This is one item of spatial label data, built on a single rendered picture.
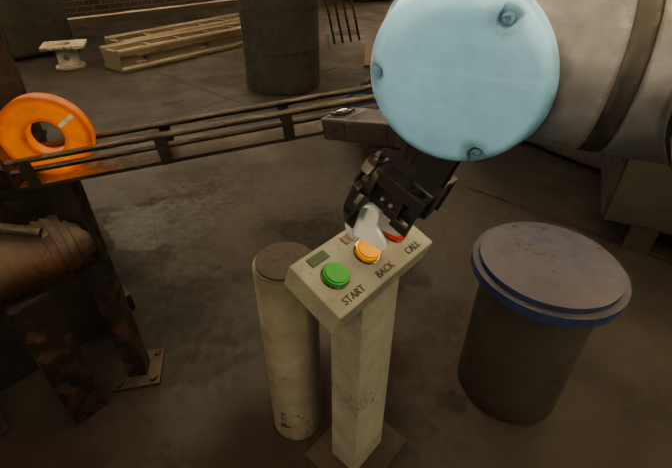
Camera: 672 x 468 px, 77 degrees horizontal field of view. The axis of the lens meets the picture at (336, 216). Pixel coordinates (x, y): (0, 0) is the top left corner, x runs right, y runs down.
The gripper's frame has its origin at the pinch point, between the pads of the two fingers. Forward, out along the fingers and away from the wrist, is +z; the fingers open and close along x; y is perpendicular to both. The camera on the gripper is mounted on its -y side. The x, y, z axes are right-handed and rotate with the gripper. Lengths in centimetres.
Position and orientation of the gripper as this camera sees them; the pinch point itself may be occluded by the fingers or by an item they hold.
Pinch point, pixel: (354, 230)
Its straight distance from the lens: 55.5
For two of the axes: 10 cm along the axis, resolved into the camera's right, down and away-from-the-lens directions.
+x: 6.6, -4.3, 6.1
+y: 7.0, 6.3, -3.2
